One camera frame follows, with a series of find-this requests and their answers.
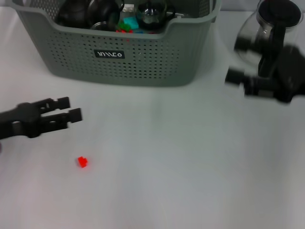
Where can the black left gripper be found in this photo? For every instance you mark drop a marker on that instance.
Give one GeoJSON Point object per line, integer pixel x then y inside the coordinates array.
{"type": "Point", "coordinates": [21, 119]}

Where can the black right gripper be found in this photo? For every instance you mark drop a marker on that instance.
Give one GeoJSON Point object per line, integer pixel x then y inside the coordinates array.
{"type": "Point", "coordinates": [291, 71]}

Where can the small red cube brick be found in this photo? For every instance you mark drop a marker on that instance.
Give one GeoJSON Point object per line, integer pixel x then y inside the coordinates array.
{"type": "Point", "coordinates": [82, 162]}
{"type": "Point", "coordinates": [129, 31]}

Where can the orange-red wedge brick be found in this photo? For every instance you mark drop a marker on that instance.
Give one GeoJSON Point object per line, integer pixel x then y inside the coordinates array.
{"type": "Point", "coordinates": [119, 31]}

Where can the green rectangular brick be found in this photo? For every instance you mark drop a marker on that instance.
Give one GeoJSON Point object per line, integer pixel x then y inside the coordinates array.
{"type": "Point", "coordinates": [124, 25]}

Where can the blue square brick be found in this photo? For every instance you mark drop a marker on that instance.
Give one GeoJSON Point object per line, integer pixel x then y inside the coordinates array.
{"type": "Point", "coordinates": [140, 31]}

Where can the cyan square brick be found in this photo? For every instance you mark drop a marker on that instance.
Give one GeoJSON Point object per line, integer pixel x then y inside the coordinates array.
{"type": "Point", "coordinates": [133, 22]}

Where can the grey perforated storage bin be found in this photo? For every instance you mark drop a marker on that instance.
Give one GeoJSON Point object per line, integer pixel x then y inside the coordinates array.
{"type": "Point", "coordinates": [155, 64]}

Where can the black ceramic teapot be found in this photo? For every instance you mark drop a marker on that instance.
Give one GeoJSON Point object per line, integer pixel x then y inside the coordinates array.
{"type": "Point", "coordinates": [71, 14]}

